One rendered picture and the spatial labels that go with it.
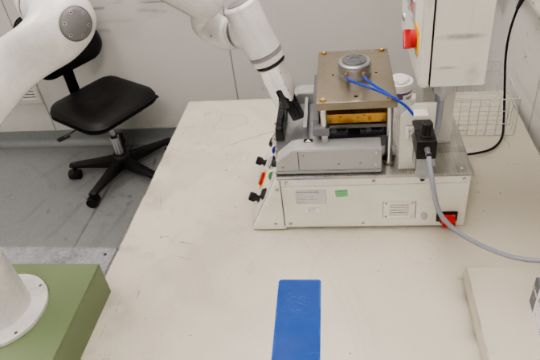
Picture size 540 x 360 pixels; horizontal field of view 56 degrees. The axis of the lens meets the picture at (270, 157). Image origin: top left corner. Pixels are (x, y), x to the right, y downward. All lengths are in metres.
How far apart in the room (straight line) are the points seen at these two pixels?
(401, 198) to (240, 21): 0.57
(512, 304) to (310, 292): 0.42
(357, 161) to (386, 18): 1.58
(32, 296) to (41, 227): 1.65
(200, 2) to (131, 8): 1.81
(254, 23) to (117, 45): 1.88
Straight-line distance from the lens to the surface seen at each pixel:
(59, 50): 0.94
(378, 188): 1.26
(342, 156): 1.21
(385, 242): 1.32
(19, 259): 1.55
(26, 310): 1.25
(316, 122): 1.21
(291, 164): 1.23
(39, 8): 0.94
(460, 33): 1.09
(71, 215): 2.89
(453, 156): 1.31
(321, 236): 1.34
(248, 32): 1.20
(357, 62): 1.25
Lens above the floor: 1.69
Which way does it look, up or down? 36 degrees down
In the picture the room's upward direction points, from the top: 8 degrees counter-clockwise
